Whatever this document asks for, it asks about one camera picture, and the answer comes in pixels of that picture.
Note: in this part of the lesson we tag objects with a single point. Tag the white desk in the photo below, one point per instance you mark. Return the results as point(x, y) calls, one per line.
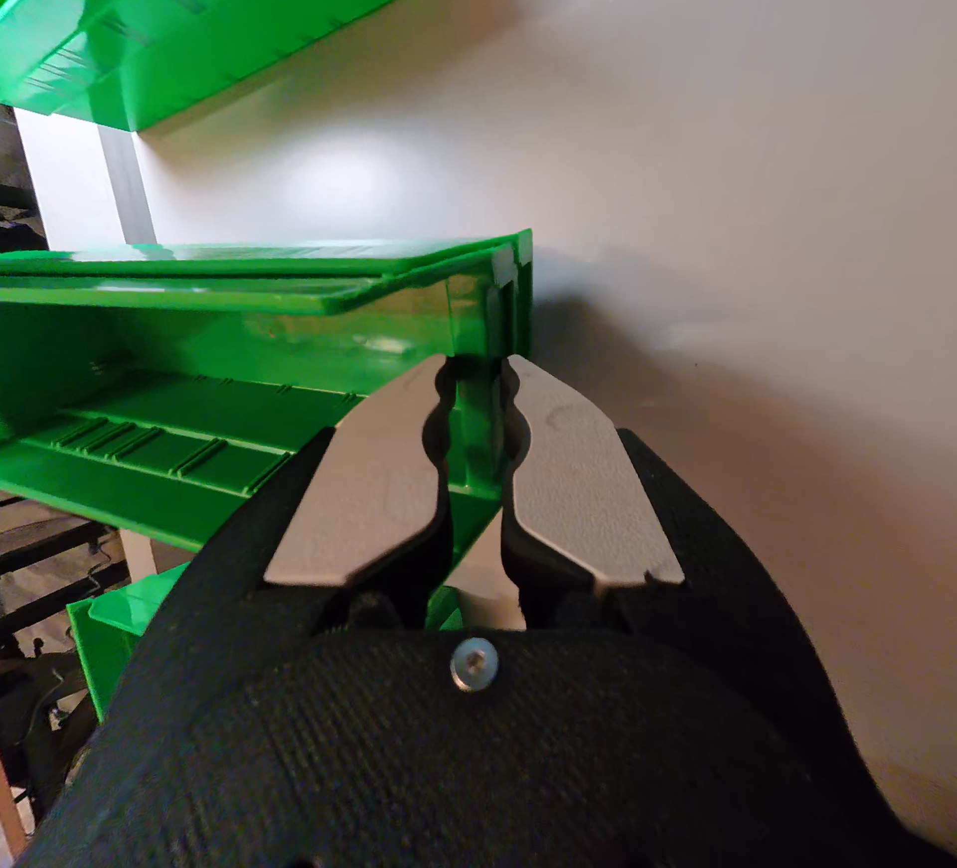
point(673, 135)

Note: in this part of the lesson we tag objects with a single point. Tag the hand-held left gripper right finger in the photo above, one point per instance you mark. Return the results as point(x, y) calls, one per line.
point(583, 494)

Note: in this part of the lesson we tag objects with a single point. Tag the green plastic bin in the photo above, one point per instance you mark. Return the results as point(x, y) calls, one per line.
point(187, 360)
point(224, 38)
point(119, 629)

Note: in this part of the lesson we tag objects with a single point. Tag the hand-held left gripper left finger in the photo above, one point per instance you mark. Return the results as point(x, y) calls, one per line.
point(359, 494)

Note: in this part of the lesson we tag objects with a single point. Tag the grey tape strip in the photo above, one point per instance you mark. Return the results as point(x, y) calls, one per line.
point(131, 195)

